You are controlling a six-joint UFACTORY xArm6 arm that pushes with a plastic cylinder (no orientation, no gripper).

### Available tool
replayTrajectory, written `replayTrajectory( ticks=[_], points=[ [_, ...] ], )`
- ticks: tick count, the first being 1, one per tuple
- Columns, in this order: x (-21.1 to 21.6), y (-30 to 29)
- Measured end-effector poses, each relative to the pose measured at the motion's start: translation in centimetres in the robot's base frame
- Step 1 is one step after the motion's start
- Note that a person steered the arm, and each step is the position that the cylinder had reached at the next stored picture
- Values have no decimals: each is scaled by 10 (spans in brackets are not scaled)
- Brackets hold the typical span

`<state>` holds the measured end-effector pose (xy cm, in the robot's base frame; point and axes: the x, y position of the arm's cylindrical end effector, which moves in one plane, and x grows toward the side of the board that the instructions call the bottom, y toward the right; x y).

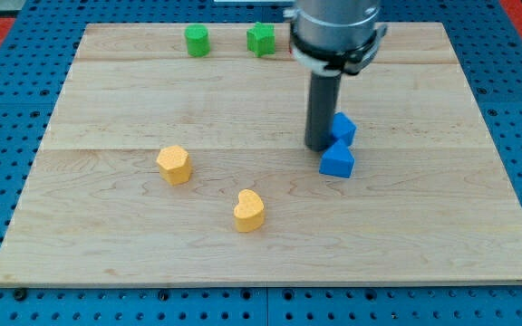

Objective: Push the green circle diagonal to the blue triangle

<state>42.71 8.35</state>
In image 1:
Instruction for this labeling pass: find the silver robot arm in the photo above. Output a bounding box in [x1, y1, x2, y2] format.
[283, 0, 388, 77]

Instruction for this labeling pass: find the blue triangle block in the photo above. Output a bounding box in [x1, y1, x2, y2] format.
[319, 139, 355, 178]

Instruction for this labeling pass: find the yellow heart block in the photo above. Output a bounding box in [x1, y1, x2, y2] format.
[233, 189, 265, 233]

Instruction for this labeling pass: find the yellow hexagon block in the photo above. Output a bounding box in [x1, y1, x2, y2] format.
[156, 145, 192, 186]

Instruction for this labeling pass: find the blue cube block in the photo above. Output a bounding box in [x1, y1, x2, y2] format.
[331, 112, 357, 147]

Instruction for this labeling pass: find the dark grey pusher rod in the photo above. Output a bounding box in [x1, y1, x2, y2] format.
[304, 72, 341, 152]

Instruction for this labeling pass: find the wooden board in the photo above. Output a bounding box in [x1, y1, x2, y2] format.
[0, 23, 522, 288]

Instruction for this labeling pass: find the green star block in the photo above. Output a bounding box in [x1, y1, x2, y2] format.
[246, 22, 276, 57]

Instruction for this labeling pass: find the green cylinder block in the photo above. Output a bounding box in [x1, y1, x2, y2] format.
[184, 24, 210, 57]

